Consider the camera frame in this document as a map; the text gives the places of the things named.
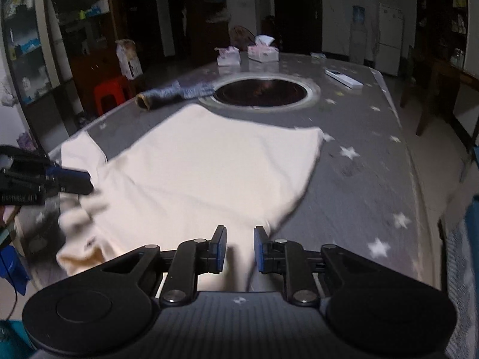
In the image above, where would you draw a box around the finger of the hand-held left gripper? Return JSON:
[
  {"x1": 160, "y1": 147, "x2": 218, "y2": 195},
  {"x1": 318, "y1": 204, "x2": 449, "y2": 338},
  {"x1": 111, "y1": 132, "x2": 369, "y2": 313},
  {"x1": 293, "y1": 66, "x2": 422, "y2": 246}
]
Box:
[{"x1": 45, "y1": 166, "x2": 95, "y2": 196}]

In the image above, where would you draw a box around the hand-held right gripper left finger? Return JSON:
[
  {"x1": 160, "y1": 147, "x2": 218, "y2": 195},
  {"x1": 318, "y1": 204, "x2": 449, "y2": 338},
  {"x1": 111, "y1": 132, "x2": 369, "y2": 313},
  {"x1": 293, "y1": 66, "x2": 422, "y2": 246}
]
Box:
[{"x1": 102, "y1": 225, "x2": 228, "y2": 307}]

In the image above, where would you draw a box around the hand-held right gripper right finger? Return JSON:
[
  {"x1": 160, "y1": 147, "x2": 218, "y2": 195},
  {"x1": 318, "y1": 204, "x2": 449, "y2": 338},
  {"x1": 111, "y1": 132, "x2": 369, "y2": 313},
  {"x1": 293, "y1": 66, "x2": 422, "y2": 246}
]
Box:
[{"x1": 253, "y1": 226, "x2": 369, "y2": 306}]

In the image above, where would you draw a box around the cream t-shirt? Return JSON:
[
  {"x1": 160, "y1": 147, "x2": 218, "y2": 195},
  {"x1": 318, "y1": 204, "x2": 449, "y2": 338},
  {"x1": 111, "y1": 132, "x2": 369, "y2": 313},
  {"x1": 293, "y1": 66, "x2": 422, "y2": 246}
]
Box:
[{"x1": 56, "y1": 104, "x2": 325, "y2": 292}]

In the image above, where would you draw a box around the red plastic stool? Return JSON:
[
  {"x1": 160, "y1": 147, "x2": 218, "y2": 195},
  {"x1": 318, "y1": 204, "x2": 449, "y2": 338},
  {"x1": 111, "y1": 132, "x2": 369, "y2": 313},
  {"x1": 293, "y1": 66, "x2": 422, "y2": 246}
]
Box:
[{"x1": 93, "y1": 76, "x2": 131, "y2": 116}]

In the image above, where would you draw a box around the grey star-print tablecloth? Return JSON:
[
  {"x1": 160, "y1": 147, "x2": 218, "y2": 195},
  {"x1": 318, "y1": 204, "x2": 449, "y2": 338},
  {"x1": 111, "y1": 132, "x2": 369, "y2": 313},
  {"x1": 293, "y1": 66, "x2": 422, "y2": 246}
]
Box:
[{"x1": 22, "y1": 52, "x2": 444, "y2": 296}]

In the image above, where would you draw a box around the white cardboard box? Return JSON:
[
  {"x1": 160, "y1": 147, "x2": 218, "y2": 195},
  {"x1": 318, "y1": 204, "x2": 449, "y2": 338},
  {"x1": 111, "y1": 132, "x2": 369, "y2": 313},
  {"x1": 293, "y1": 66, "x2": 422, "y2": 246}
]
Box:
[{"x1": 115, "y1": 39, "x2": 143, "y2": 80}]

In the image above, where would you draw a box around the rolled dark blue cloth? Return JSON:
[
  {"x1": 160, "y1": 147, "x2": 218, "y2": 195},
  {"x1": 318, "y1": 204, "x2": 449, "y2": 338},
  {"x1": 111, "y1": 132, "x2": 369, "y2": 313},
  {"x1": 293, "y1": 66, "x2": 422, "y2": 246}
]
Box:
[{"x1": 135, "y1": 83, "x2": 216, "y2": 112}]

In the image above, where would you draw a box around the glass display cabinet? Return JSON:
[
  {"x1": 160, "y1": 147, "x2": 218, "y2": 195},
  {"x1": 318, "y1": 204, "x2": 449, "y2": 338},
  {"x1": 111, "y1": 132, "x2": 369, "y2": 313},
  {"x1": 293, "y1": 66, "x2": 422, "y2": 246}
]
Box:
[{"x1": 0, "y1": 0, "x2": 73, "y2": 150}]

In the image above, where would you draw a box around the round black cooktop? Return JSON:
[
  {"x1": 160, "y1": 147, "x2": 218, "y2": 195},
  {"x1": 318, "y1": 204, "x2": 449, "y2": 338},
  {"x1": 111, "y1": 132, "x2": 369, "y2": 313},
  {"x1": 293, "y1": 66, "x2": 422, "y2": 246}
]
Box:
[{"x1": 198, "y1": 73, "x2": 322, "y2": 110}]

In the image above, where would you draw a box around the white remote control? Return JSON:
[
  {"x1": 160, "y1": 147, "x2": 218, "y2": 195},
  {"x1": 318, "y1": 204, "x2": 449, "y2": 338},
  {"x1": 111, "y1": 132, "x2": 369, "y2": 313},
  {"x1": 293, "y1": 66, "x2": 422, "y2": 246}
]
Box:
[{"x1": 325, "y1": 69, "x2": 363, "y2": 89}]

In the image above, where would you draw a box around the small pink tissue pack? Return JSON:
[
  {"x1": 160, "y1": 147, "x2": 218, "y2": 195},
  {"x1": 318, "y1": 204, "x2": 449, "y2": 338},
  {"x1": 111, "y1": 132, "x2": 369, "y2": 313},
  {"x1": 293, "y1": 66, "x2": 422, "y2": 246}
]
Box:
[{"x1": 215, "y1": 46, "x2": 241, "y2": 67}]

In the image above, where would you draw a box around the pink tissue box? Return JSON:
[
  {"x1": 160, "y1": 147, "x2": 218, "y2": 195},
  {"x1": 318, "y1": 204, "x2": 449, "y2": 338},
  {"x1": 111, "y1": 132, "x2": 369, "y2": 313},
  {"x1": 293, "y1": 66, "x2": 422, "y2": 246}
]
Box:
[{"x1": 247, "y1": 35, "x2": 280, "y2": 63}]

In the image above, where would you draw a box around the blue patterned cloth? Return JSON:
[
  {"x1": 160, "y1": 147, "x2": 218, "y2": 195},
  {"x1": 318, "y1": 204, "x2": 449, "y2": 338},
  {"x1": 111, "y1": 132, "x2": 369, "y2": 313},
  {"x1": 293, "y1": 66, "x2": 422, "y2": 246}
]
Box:
[{"x1": 442, "y1": 194, "x2": 479, "y2": 359}]

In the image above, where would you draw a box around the water dispenser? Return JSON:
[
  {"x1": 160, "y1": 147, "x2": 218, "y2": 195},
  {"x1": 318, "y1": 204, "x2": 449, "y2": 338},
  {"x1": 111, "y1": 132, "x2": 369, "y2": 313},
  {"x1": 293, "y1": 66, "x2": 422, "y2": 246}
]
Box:
[{"x1": 349, "y1": 5, "x2": 366, "y2": 64}]

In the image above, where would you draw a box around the wooden table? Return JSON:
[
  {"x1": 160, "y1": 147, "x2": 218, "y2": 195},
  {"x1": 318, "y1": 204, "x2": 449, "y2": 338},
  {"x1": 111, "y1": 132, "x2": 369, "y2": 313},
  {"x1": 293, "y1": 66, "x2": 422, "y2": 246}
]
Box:
[{"x1": 400, "y1": 45, "x2": 479, "y2": 154}]

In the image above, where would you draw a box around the dark door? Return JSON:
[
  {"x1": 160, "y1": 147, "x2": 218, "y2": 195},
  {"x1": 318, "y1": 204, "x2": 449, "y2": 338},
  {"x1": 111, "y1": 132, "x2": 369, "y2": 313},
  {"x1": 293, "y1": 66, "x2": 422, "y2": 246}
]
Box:
[{"x1": 272, "y1": 0, "x2": 323, "y2": 54}]

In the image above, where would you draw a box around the white refrigerator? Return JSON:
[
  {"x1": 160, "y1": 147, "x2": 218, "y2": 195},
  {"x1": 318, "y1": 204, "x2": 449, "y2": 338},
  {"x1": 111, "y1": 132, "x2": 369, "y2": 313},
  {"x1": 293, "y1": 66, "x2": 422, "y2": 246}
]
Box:
[{"x1": 375, "y1": 3, "x2": 405, "y2": 77}]

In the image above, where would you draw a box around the dark wooden shelf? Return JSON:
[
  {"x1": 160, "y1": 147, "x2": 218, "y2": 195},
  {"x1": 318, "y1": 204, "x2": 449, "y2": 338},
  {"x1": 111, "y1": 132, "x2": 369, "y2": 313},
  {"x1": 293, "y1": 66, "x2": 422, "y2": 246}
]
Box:
[{"x1": 413, "y1": 0, "x2": 479, "y2": 83}]

